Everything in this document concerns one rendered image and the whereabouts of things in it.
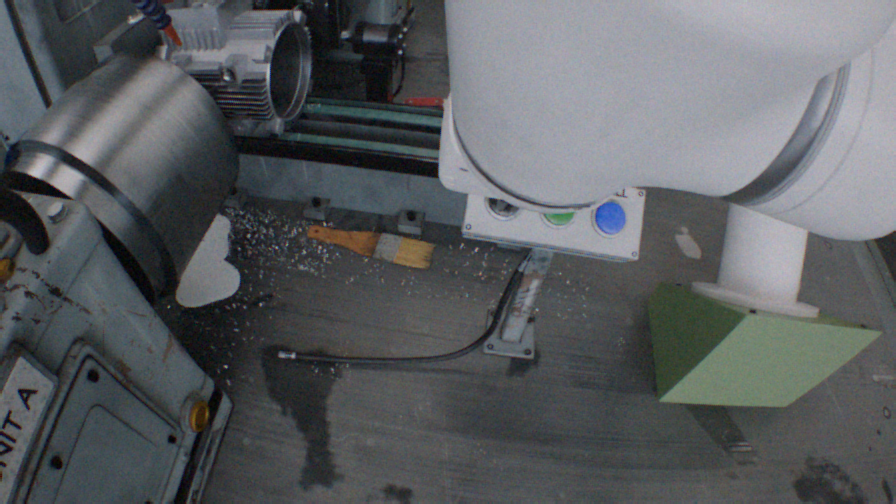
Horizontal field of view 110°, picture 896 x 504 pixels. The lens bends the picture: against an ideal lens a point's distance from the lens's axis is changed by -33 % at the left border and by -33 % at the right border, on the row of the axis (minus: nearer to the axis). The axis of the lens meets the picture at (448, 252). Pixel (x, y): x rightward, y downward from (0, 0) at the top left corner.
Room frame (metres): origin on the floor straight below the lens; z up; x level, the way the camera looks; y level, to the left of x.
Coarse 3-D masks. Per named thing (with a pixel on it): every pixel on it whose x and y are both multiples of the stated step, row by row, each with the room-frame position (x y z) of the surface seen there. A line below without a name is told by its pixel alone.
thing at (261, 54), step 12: (300, 12) 0.66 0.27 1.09; (156, 48) 0.55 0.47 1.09; (168, 48) 0.56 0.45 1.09; (264, 48) 0.54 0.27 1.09; (168, 60) 0.55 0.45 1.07; (252, 60) 0.53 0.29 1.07; (264, 60) 0.53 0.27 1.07; (312, 84) 0.68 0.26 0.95; (276, 120) 0.54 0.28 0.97; (276, 132) 0.54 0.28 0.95
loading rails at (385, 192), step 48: (240, 144) 0.54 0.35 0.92; (288, 144) 0.53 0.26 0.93; (336, 144) 0.55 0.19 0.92; (384, 144) 0.56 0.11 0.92; (432, 144) 0.62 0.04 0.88; (240, 192) 0.53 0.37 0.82; (288, 192) 0.54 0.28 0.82; (336, 192) 0.53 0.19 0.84; (384, 192) 0.53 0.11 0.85; (432, 192) 0.52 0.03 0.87
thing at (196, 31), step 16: (176, 0) 0.63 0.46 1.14; (192, 0) 0.65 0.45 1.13; (208, 0) 0.66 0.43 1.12; (224, 0) 0.59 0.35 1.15; (240, 0) 0.63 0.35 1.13; (176, 16) 0.57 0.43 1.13; (192, 16) 0.56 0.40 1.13; (208, 16) 0.56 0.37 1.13; (224, 16) 0.58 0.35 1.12; (160, 32) 0.57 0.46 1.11; (176, 32) 0.57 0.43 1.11; (192, 32) 0.56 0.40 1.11; (208, 32) 0.56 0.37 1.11; (224, 32) 0.57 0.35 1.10; (176, 48) 0.57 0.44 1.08; (192, 48) 0.56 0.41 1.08; (208, 48) 0.56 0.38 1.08
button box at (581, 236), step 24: (624, 192) 0.32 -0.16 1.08; (480, 216) 0.29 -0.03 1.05; (528, 216) 0.30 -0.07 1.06; (576, 216) 0.30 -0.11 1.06; (504, 240) 0.29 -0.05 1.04; (528, 240) 0.28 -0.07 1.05; (552, 240) 0.28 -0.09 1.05; (576, 240) 0.28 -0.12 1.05; (600, 240) 0.28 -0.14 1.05; (624, 240) 0.29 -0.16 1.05
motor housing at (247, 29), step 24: (240, 24) 0.59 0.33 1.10; (264, 24) 0.59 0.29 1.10; (288, 24) 0.62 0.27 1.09; (240, 48) 0.56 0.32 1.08; (288, 48) 0.68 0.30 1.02; (192, 72) 0.53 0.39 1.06; (216, 72) 0.52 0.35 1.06; (264, 72) 0.54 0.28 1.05; (288, 72) 0.67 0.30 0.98; (216, 96) 0.53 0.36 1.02; (240, 96) 0.51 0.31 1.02; (264, 96) 0.52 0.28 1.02; (288, 96) 0.64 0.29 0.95; (264, 120) 0.52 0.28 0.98; (288, 120) 0.57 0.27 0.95
